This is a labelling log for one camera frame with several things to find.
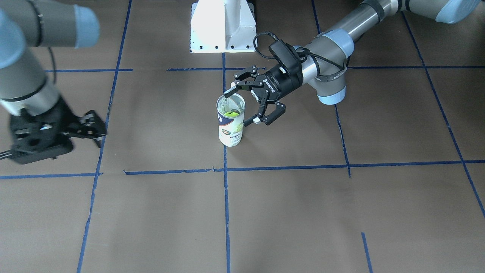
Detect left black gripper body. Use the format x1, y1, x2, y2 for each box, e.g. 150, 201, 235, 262
256, 64, 303, 104

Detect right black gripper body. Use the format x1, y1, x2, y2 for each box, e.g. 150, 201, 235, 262
9, 97, 78, 165

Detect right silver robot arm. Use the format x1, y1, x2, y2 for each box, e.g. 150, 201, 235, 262
0, 0, 107, 165

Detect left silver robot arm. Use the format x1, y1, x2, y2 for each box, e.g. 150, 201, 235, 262
224, 0, 479, 126

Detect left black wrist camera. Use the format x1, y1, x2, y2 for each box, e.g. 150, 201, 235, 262
269, 40, 303, 90

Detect black camera cable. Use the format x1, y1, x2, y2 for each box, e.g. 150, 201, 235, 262
252, 32, 346, 82

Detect white pedestal column base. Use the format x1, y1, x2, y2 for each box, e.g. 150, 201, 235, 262
189, 0, 257, 53

